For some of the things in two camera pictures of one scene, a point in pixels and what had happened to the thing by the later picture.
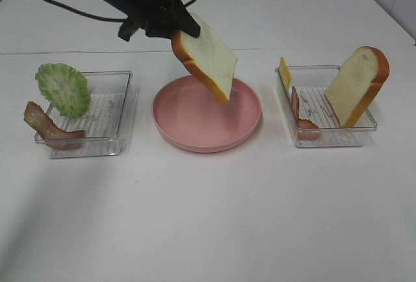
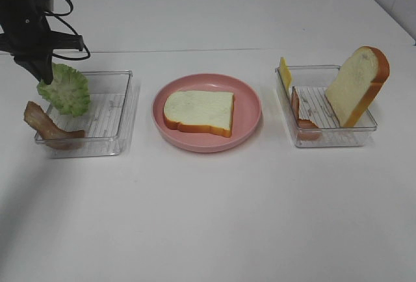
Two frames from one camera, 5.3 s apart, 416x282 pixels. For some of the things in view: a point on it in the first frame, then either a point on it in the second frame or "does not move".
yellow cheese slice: x=285 y=73 does not move
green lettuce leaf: x=65 y=88 does not move
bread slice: x=208 y=59 to x=208 y=111
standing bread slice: x=356 y=84 does not move
